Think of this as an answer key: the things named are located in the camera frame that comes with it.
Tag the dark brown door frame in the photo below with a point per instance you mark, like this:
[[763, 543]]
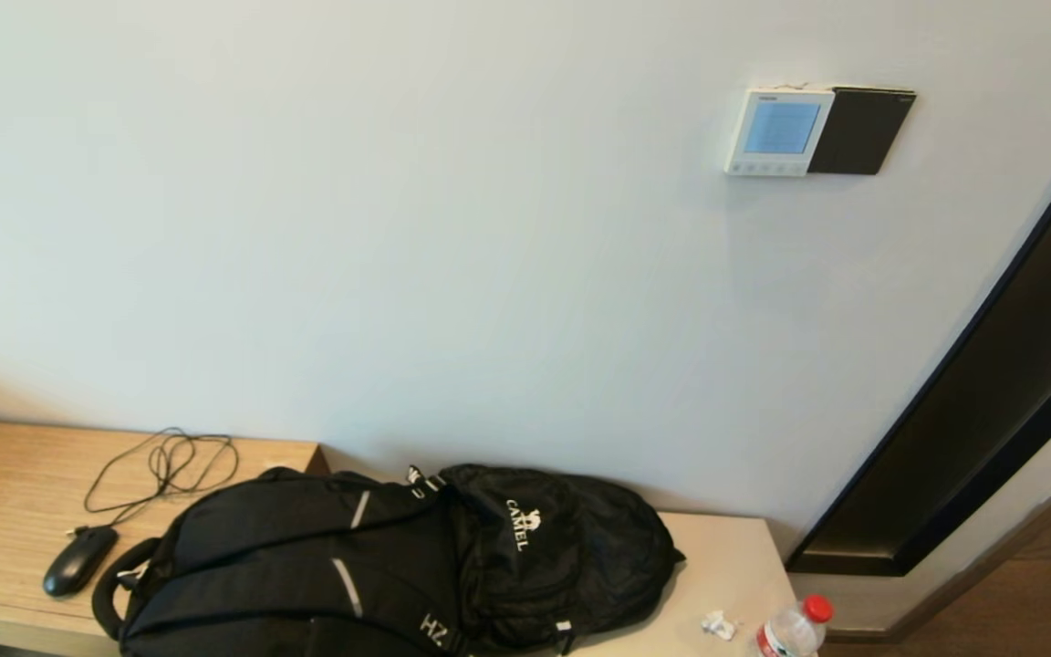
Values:
[[972, 438]]

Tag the crumpled white paper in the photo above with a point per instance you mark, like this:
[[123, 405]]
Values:
[[719, 625]]

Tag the black Camel logo backpack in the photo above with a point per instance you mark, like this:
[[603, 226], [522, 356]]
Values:
[[571, 547]]

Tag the large black HZ backpack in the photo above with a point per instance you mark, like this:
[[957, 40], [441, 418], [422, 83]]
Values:
[[279, 566]]

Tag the dark wall switch panel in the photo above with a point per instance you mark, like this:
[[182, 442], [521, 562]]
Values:
[[861, 132]]

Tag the white wall thermostat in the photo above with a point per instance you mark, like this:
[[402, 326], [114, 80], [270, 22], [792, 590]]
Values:
[[778, 132]]

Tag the beige low cabinet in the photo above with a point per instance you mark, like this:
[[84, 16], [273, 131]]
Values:
[[726, 566]]

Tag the wooden baseboard trim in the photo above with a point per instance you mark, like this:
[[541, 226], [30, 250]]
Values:
[[991, 566]]

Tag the wooden desk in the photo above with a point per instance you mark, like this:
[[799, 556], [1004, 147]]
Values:
[[5, 493]]

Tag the clear red-capped water bottle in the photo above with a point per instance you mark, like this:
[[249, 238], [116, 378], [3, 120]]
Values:
[[790, 631]]

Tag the black computer mouse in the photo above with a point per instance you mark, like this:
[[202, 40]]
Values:
[[78, 560]]

